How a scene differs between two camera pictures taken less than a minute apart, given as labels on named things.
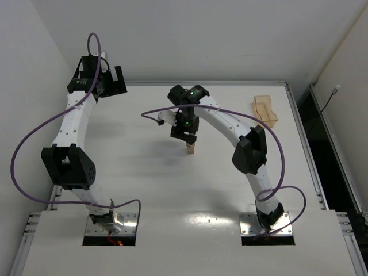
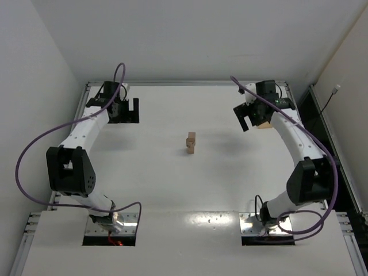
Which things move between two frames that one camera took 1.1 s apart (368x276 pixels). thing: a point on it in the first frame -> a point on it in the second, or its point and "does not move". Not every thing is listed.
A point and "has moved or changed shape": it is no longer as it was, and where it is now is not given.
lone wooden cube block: [191, 147] has moved or changed shape
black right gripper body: [183, 132] -> [242, 108]
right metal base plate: [249, 226] does not move
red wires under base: [119, 243] does not move
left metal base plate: [129, 219] does not move
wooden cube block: [191, 149] does not move
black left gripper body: [112, 87] -> [128, 115]
